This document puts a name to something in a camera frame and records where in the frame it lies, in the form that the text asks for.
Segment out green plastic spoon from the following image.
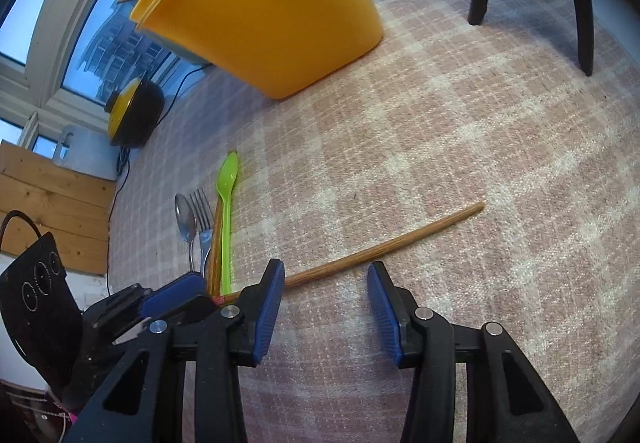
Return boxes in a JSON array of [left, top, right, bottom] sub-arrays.
[[215, 151, 240, 295]]

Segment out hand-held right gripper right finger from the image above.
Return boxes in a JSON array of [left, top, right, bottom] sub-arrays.
[[367, 261, 583, 443]]

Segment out metal fork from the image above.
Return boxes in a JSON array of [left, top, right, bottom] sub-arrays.
[[189, 188, 214, 275]]

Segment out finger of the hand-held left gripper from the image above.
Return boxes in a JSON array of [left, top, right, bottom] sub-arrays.
[[95, 285, 153, 339], [141, 271, 218, 324]]

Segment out wooden board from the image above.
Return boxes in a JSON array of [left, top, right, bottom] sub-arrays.
[[0, 143, 117, 276]]

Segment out black casserole yellow lid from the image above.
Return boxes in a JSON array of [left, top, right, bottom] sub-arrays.
[[105, 77, 166, 147]]

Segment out electric pot cable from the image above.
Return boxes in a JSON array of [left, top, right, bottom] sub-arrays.
[[160, 64, 208, 116]]

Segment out grey cutting board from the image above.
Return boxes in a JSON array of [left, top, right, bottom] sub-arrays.
[[52, 124, 121, 181]]

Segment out white window frame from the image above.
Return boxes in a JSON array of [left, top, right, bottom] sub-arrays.
[[0, 0, 166, 158]]

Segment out yellow plastic bin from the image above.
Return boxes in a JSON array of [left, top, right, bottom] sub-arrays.
[[130, 0, 385, 100]]

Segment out metal spoon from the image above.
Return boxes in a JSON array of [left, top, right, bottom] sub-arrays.
[[174, 193, 198, 272]]

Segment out red-tipped wooden chopstick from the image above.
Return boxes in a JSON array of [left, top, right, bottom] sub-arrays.
[[207, 200, 226, 300]]

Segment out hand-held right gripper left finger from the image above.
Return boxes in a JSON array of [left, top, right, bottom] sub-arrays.
[[62, 259, 286, 443]]

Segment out thin black cable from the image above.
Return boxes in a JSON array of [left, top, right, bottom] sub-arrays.
[[106, 147, 132, 296]]

